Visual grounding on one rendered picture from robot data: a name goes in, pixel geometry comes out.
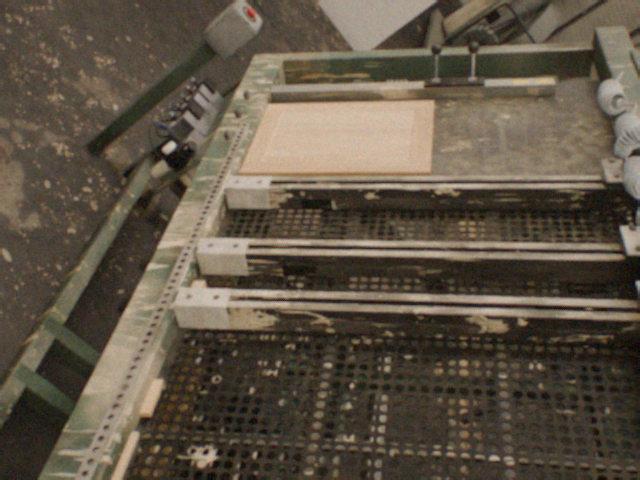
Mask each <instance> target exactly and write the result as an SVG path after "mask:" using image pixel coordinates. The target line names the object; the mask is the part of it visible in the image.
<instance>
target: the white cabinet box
mask: <svg viewBox="0 0 640 480"><path fill-rule="evenodd" d="M316 1H317V2H318V5H319V6H320V7H321V8H322V10H323V11H324V12H325V14H327V15H328V16H329V17H330V19H331V20H332V21H333V24H334V25H335V26H336V27H337V29H338V30H339V31H340V33H341V34H342V35H343V36H344V38H345V39H346V40H347V41H348V43H349V44H350V45H351V47H352V48H353V49H354V50H355V51H366V50H371V49H372V48H373V47H375V46H376V45H377V44H380V43H381V42H382V41H384V40H385V39H387V38H388V37H389V36H391V35H392V34H393V33H395V32H396V31H397V30H399V29H400V27H402V26H403V25H404V24H406V23H407V22H408V21H410V20H411V19H413V18H414V17H415V16H417V15H419V14H420V13H422V12H423V11H424V10H426V9H427V8H429V7H430V6H431V4H433V3H434V2H435V1H437V0H316Z"/></svg>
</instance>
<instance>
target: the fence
mask: <svg viewBox="0 0 640 480"><path fill-rule="evenodd" d="M535 79H551V83H535V81H534V80H535ZM513 80H528V82H529V83H527V84H513ZM423 84H424V82H390V83H348V84H305V85H273V87H272V90H271V98H272V102H320V101H370V100H391V99H421V98H472V97H523V96H544V95H554V89H555V82H554V78H517V79H485V86H484V87H439V88H424V87H423Z"/></svg>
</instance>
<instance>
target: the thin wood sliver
mask: <svg viewBox="0 0 640 480"><path fill-rule="evenodd" d="M138 438H139V432H136V431H132V432H131V435H130V437H129V440H128V442H127V445H126V447H125V449H124V452H123V454H122V457H120V460H119V462H118V465H117V467H116V470H115V472H114V474H113V477H112V479H111V480H121V478H122V476H123V474H124V471H126V469H127V466H128V464H129V460H130V458H131V455H132V453H133V450H134V448H135V445H136V443H137V441H138Z"/></svg>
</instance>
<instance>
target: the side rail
mask: <svg viewBox="0 0 640 480"><path fill-rule="evenodd" d="M593 51H594V48H593V46H592V43H591V42H577V43H561V44H529V45H495V46H486V47H479V51H478V53H476V54H475V78H477V77H485V79H517V78H534V75H537V74H557V77H558V79H576V78H590V77H591V70H592V62H593V60H592V54H593ZM283 62H284V66H285V72H284V73H285V80H286V85H305V84H348V83H353V81H354V80H357V79H372V80H374V83H387V80H407V82H424V79H435V55H433V54H432V52H431V49H399V50H366V51H335V52H303V53H286V54H285V57H284V59H283ZM471 74H472V54H470V53H469V51H468V47H463V48H442V52H441V54H439V55H438V78H440V79H446V78H471Z"/></svg>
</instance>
